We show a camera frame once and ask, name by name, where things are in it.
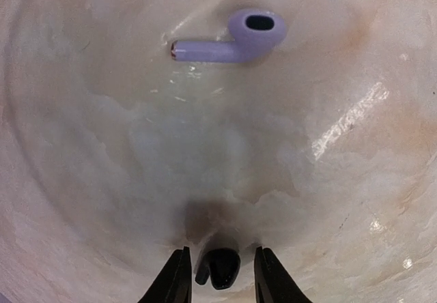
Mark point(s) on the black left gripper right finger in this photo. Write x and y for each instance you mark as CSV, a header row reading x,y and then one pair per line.
x,y
273,284

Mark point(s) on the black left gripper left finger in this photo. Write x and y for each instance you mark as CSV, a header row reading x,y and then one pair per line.
x,y
174,282

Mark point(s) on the black earbud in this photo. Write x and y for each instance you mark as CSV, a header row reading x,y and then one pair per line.
x,y
221,266

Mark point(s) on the purple earbud far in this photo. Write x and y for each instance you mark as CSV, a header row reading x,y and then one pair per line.
x,y
255,33

